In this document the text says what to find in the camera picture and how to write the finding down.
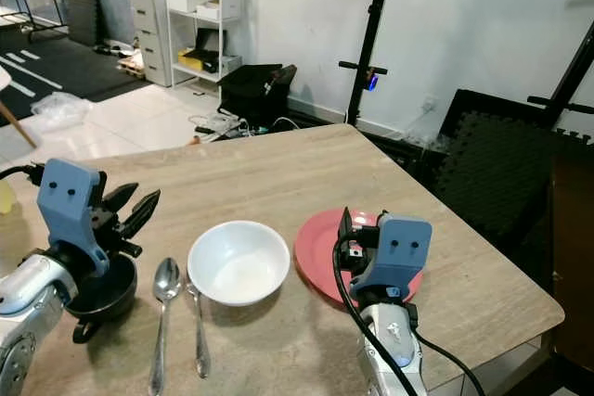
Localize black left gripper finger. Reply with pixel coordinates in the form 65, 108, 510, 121
102, 182, 140, 214
119, 188, 161, 241

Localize white ceramic bowl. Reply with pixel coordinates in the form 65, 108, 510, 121
187, 220, 291, 308

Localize pink round plate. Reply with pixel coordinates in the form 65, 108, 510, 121
293, 207, 423, 309

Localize steel spoon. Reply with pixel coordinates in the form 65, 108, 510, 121
148, 257, 182, 396

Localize light wood-grain table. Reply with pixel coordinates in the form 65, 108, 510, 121
0, 122, 565, 396

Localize clear plastic bag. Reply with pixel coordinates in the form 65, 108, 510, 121
32, 92, 94, 133

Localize yellow soda plastic bottle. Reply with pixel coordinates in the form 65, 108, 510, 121
0, 178, 17, 215

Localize white table with wooden leg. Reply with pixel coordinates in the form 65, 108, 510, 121
0, 67, 38, 149

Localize wooden pallet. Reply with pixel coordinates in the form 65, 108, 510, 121
116, 55, 147, 80

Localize slim steel fork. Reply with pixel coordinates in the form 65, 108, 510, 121
184, 271, 213, 380

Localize black floor mat white lines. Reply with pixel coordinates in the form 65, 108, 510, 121
0, 25, 149, 119

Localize black foam puzzle mat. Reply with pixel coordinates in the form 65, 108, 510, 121
422, 88, 594, 230

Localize yellow box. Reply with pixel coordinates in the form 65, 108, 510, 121
178, 49, 205, 70

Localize white drawer unit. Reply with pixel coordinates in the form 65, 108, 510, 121
128, 0, 173, 89

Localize black bag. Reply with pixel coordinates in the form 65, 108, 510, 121
218, 64, 298, 126

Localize white metal shelf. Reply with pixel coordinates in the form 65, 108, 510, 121
165, 0, 242, 89

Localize black pole stand with device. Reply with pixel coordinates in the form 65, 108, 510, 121
339, 0, 396, 126

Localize plain black pole stand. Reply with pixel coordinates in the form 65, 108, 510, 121
527, 20, 594, 133

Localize light blue right wrist camera mount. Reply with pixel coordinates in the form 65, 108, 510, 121
355, 213, 433, 302

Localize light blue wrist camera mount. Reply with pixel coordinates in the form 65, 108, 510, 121
355, 213, 433, 302
37, 158, 110, 276

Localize light blue left wrist camera mount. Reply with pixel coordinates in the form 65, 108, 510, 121
37, 158, 110, 276

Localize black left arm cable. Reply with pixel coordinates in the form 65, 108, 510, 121
0, 162, 47, 184

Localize power strip with cables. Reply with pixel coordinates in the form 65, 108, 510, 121
193, 110, 300, 142

